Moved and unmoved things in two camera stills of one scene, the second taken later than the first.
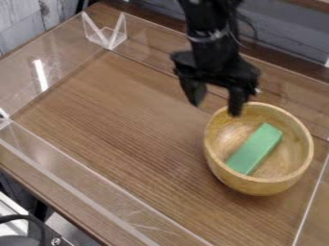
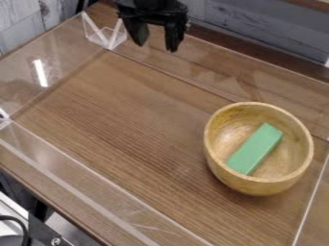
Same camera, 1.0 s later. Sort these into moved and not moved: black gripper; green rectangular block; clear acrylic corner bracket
Moved: black gripper
Not moved: clear acrylic corner bracket; green rectangular block
